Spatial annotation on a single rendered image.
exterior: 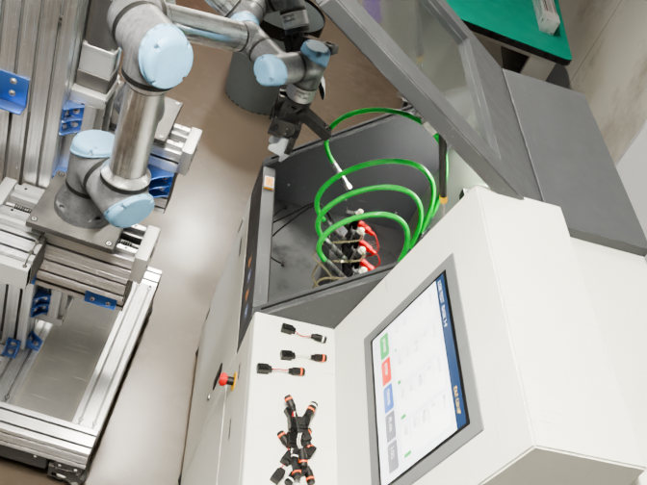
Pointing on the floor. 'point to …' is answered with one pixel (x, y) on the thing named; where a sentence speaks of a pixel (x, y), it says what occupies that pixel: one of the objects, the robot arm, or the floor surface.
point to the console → (504, 313)
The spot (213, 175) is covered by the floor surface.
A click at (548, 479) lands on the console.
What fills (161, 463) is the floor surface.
